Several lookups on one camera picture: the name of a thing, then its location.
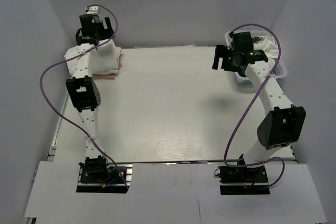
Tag white cartoon print t-shirt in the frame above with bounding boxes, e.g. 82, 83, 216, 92
64, 40, 121, 75

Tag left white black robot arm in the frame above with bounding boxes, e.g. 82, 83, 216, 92
66, 14, 111, 182

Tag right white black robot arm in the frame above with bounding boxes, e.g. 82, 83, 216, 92
212, 45, 306, 182

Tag blue t-shirt in basket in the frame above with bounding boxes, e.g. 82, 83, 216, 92
238, 72, 246, 78

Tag crumpled white t-shirt in basket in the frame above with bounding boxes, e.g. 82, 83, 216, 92
252, 36, 279, 60

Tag white plastic laundry basket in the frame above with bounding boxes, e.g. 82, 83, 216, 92
225, 30, 287, 84

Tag folded pink t-shirt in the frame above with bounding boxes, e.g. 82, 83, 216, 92
92, 54, 123, 80

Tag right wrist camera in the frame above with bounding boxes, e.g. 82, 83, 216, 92
229, 31, 268, 64

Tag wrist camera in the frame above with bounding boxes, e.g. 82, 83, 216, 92
229, 31, 268, 64
85, 5, 100, 19

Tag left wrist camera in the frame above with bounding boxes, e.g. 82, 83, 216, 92
85, 5, 100, 19

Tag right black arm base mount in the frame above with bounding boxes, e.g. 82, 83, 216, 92
214, 166, 270, 196

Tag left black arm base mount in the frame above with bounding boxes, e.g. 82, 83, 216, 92
76, 156, 132, 194

